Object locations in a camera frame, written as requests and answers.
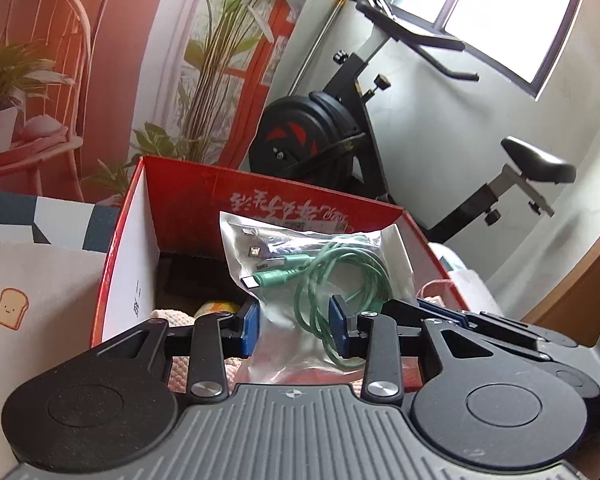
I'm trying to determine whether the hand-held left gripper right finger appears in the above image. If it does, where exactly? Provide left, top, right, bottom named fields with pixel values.
left=327, top=294, right=481, bottom=405

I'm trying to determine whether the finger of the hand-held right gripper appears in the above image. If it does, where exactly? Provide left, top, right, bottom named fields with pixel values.
left=416, top=299, right=552, bottom=362

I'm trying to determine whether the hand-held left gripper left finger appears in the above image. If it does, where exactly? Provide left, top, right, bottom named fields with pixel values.
left=112, top=305, right=261, bottom=405

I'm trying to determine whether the plastic bag with green cable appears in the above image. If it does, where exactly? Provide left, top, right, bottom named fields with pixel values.
left=219, top=210, right=419, bottom=392

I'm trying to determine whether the red strawberry cardboard box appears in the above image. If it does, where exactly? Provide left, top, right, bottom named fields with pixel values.
left=91, top=155, right=468, bottom=392

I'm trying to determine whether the pink towel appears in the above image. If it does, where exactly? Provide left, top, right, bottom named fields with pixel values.
left=150, top=307, right=242, bottom=394

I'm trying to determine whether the wooden furniture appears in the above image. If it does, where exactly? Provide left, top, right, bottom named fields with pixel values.
left=522, top=220, right=600, bottom=347

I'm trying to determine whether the black exercise bike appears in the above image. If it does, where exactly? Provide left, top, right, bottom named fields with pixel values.
left=247, top=0, right=578, bottom=246

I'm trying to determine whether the white printed blanket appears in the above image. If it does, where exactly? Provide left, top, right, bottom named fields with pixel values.
left=0, top=235, right=112, bottom=480

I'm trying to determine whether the blue white geometric mat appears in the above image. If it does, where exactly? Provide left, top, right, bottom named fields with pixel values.
left=0, top=189, right=123, bottom=257

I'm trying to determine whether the metal rod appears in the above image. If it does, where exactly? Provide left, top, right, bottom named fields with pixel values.
left=299, top=0, right=347, bottom=97

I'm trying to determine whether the window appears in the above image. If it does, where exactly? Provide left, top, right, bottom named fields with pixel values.
left=395, top=0, right=597, bottom=101

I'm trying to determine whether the white bag with pink handle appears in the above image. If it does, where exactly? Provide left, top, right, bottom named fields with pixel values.
left=414, top=242, right=494, bottom=312

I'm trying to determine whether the wall poster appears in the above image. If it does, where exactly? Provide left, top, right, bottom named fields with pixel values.
left=0, top=0, right=342, bottom=211

